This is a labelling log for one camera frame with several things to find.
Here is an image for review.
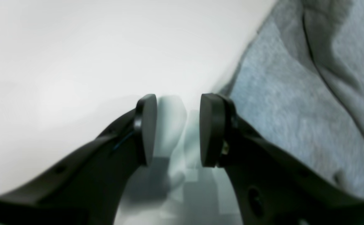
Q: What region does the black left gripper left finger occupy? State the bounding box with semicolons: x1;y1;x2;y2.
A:
0;94;157;225

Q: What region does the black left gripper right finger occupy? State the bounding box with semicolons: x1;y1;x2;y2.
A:
199;93;364;225

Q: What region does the grey T-shirt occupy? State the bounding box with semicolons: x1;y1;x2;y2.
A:
220;0;364;198

